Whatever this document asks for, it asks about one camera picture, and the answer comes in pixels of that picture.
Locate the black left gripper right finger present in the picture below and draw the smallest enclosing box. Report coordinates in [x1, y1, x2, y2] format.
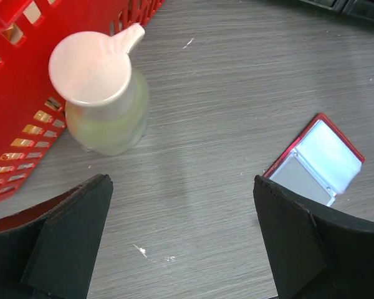
[253, 175, 374, 298]

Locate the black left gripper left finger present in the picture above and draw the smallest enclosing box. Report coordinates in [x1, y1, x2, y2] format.
[0, 174, 113, 298]

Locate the red leather card holder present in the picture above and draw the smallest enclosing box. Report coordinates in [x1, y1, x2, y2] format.
[264, 113, 365, 207]

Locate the red plastic shopping basket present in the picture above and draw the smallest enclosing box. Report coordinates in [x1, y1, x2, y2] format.
[0, 0, 162, 201]

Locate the green soap pump bottle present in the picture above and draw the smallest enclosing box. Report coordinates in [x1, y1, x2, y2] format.
[48, 23, 149, 156]

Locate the black three-compartment tray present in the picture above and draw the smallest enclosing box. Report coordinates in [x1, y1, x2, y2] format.
[267, 0, 374, 31]

